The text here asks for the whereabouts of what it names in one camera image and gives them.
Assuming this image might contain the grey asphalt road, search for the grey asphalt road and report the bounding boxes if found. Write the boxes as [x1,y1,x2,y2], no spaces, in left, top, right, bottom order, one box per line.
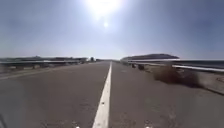
[0,60,224,128]

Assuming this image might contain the dry bush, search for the dry bush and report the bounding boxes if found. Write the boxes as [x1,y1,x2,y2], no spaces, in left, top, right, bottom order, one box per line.
[152,64,201,88]

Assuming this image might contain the dark hill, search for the dark hill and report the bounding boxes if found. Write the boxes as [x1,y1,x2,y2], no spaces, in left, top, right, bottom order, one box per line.
[120,53,180,61]

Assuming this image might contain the sandy gravel verge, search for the sandy gravel verge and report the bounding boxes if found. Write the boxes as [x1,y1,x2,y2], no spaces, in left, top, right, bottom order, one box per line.
[139,63,224,96]

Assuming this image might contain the low distant hills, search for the low distant hills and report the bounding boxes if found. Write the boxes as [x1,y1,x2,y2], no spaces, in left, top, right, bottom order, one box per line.
[0,55,88,61]

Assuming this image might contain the metal guardrail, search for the metal guardrail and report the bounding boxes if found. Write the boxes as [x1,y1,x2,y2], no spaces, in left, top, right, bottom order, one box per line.
[0,58,89,70]
[121,58,224,74]

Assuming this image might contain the white painted edge line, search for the white painted edge line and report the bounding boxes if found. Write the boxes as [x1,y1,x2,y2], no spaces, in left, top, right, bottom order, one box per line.
[91,61,113,128]

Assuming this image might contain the pale painted line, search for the pale painted line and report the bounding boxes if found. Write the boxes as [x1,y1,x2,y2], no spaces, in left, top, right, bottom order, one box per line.
[0,65,64,80]

